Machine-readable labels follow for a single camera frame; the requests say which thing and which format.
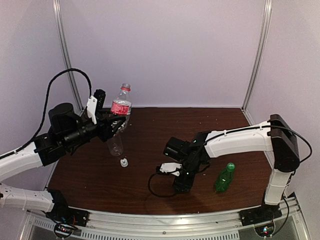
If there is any red label water bottle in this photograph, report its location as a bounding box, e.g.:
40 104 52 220
110 83 132 133

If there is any clear plastic bottle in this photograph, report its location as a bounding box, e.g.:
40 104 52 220
107 131 124 157

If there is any white flip bottle cap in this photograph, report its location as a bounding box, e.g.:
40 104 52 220
120 158 129 168

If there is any green plastic bottle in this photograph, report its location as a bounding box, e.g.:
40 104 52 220
214 167 235 193

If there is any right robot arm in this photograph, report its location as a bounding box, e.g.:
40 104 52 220
159 114 300 221

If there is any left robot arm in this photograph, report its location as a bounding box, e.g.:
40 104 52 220
0 103 126 222

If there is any right circuit board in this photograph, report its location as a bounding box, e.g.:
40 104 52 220
254 223 275 238

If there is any circuit board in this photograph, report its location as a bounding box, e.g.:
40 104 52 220
254 223 275 238
53 223 74 238

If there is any left circuit board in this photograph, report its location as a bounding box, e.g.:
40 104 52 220
53 223 74 238

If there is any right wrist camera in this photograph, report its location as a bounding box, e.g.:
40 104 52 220
156 162 182 177

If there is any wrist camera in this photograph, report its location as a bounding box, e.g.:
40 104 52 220
156 162 182 177
86 89 106 125

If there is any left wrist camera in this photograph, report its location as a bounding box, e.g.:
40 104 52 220
86 89 106 125

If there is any right black braided cable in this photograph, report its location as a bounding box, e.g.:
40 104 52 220
148 171 178 198

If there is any black braided cable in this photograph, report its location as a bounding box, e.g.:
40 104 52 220
0 68 92 160
148 171 178 198

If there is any front aluminium rail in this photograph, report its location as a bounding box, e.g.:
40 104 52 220
24 197 306 240

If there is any left black braided cable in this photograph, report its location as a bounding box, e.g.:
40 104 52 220
0 68 92 160

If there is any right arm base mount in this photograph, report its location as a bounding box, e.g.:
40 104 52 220
239 202 282 226

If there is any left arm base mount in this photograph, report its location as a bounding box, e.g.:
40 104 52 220
46 189 89 227

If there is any left aluminium frame post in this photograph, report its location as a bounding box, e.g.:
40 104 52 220
52 0 84 113

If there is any aluminium frame post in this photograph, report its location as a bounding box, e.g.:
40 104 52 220
52 0 84 113
241 0 273 112

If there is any right aluminium frame post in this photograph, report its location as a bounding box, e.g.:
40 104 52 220
241 0 273 112

